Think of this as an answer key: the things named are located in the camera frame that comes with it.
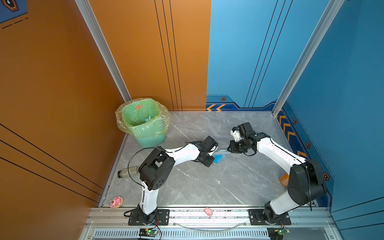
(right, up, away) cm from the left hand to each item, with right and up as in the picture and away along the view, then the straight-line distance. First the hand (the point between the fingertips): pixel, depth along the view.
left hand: (209, 160), depth 92 cm
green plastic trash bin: (-35, +17, -13) cm, 41 cm away
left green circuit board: (-31, -30, -22) cm, 48 cm away
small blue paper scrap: (+5, +1, +1) cm, 5 cm away
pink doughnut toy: (-49, -18, -17) cm, 55 cm away
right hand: (+11, +8, -4) cm, 14 cm away
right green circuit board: (+30, -30, -22) cm, 48 cm away
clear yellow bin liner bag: (-49, +22, -12) cm, 55 cm away
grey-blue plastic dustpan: (+8, +5, -3) cm, 10 cm away
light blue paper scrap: (-41, +25, +7) cm, 49 cm away
